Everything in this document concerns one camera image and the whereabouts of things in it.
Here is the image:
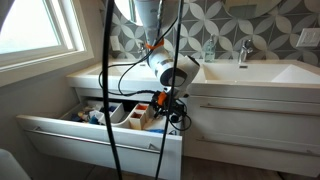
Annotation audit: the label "black robot wrist cable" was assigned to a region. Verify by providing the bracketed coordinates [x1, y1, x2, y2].
[97, 16, 194, 133]

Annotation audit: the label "white wall outlet plate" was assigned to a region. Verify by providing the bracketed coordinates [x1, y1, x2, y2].
[109, 35, 121, 52]
[295, 27, 320, 49]

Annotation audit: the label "metal open drawer handle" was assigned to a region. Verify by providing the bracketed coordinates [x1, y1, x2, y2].
[23, 126, 162, 155]

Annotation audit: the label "white arched drawer divider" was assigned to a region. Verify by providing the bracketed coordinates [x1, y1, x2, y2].
[109, 102, 151, 130]

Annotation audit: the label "white closed drawer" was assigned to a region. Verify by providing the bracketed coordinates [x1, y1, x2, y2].
[182, 131, 320, 178]
[184, 95, 320, 148]

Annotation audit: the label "white box orange inside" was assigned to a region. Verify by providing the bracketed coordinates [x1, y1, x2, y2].
[134, 103, 150, 114]
[128, 111, 147, 131]

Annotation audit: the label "pale rounded fixture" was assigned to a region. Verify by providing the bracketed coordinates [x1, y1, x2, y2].
[0, 148, 32, 180]

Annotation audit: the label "round wall mirror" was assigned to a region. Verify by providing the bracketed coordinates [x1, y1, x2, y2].
[112, 0, 141, 27]
[222, 0, 285, 20]

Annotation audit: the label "thin black hanging cable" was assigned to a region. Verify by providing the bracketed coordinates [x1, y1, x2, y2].
[153, 0, 185, 180]

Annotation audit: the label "thick black hanging cable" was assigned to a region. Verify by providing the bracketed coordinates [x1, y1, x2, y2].
[100, 0, 125, 180]

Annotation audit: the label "white open drawer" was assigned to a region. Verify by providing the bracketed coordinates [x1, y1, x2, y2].
[16, 96, 185, 180]

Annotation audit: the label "blue handled scissors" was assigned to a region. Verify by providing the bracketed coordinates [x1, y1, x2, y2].
[145, 128, 166, 135]

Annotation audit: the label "white bathroom vanity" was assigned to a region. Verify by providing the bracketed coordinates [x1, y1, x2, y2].
[65, 59, 320, 178]

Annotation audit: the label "white framed window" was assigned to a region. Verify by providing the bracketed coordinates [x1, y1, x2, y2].
[0, 0, 95, 73]

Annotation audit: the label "clear soap dispenser bottle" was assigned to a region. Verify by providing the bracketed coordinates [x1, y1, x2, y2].
[203, 34, 217, 64]

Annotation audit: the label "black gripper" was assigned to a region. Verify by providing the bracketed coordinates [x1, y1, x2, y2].
[153, 98, 179, 123]

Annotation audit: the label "chrome faucet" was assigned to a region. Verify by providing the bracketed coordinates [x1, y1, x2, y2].
[237, 38, 254, 65]
[136, 40, 148, 60]

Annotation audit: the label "metal closed drawer handle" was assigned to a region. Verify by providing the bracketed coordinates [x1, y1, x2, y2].
[195, 135, 320, 158]
[199, 102, 320, 118]

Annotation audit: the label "white rectangular sink basin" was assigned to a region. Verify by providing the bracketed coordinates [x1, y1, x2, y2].
[87, 61, 158, 81]
[199, 62, 320, 85]

